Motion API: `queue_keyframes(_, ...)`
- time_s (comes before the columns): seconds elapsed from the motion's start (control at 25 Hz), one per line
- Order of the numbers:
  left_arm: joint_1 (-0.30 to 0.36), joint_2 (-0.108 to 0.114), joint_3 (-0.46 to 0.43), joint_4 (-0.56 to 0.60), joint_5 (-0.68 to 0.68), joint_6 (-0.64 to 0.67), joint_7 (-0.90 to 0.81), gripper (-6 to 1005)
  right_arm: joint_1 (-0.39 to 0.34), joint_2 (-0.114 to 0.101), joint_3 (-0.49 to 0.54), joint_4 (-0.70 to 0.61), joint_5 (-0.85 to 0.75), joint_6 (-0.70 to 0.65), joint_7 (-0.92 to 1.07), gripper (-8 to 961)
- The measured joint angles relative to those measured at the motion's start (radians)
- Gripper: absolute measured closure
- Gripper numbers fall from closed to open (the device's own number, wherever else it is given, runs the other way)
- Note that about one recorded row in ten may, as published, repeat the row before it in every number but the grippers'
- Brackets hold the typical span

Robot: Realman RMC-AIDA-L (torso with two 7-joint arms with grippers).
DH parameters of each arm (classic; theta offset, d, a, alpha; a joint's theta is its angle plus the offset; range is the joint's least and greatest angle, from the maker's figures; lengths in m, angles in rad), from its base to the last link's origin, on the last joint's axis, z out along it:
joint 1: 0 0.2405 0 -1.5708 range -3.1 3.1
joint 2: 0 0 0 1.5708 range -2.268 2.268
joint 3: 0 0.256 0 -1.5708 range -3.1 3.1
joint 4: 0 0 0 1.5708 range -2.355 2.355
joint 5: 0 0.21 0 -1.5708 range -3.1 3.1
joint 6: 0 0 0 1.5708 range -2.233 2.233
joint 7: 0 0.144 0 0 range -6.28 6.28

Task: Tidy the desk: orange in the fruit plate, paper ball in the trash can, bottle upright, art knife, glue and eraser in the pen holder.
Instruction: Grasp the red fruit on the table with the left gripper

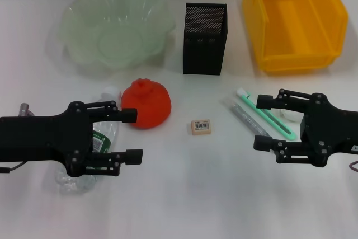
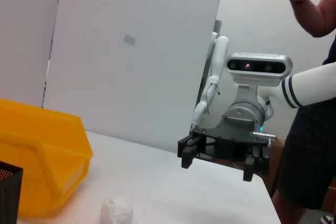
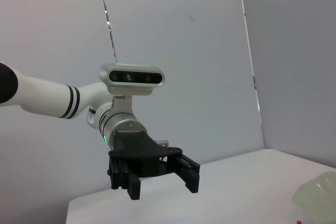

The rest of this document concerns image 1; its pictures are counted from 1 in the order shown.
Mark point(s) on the grey pen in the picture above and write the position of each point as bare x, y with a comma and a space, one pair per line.
249, 118

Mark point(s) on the clear water bottle green label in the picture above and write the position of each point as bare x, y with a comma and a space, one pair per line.
104, 138

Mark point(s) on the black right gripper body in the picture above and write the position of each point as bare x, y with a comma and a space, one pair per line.
332, 130

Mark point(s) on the black mesh pen holder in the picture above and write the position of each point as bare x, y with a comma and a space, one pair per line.
204, 51

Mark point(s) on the red-orange toy fruit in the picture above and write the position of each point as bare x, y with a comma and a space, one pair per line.
151, 104

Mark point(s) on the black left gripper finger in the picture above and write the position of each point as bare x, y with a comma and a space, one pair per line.
128, 115
132, 157

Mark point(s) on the translucent green fruit bowl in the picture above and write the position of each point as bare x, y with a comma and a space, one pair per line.
112, 32

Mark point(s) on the white paper ball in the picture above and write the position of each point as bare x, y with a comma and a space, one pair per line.
291, 116

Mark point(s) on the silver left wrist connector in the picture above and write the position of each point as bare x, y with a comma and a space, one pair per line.
25, 109

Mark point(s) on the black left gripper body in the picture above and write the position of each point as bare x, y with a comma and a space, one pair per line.
42, 138

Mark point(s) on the beige eraser with barcode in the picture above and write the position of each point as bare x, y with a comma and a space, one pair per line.
200, 127

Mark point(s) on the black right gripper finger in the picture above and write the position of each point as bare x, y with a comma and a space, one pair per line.
264, 102
261, 142

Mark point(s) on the yellow plastic bin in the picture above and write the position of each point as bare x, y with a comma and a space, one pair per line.
296, 34

